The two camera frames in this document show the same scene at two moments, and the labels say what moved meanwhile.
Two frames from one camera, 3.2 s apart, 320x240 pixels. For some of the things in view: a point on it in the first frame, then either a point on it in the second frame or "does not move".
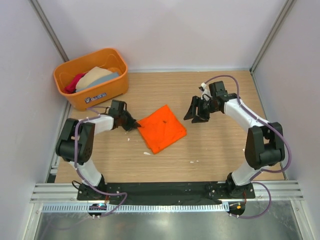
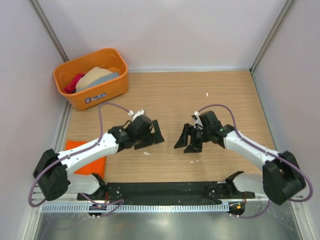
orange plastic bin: (111, 59) does not move
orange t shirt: (161, 129) → (98, 167)
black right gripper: (192, 113) → (183, 139)
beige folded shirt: (90, 76) does not move
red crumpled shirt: (71, 88) does not move
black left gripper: (132, 122) → (151, 139)
